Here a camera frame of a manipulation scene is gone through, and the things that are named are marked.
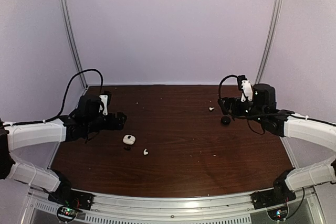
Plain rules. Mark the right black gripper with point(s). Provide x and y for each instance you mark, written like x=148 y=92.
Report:
x=229 y=101

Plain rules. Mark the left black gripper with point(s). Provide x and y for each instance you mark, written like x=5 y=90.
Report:
x=119 y=124

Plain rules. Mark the white earbud charging case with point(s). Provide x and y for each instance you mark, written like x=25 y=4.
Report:
x=129 y=139

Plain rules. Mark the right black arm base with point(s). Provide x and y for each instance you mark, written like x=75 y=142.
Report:
x=277 y=199

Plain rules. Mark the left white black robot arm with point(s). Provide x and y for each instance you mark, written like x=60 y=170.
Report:
x=90 y=116

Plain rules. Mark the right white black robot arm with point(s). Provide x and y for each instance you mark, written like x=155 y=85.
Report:
x=258 y=103

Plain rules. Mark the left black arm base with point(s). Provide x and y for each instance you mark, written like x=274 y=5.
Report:
x=71 y=202

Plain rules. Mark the black round earbud case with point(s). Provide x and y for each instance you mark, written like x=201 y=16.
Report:
x=225 y=120

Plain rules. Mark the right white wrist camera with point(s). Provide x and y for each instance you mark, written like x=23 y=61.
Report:
x=244 y=85

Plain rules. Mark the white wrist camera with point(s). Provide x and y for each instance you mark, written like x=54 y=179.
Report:
x=105 y=101
x=244 y=85

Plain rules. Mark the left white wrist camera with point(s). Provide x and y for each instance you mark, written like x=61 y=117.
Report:
x=105 y=101

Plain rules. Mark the aluminium front rail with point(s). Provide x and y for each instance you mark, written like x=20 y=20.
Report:
x=232 y=208

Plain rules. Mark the right aluminium frame post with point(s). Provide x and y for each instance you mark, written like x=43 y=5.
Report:
x=276 y=10

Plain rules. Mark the aluminium frame post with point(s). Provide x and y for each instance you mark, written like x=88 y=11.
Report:
x=276 y=10
x=70 y=35

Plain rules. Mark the left aluminium frame post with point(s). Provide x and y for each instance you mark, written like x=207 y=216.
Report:
x=70 y=35

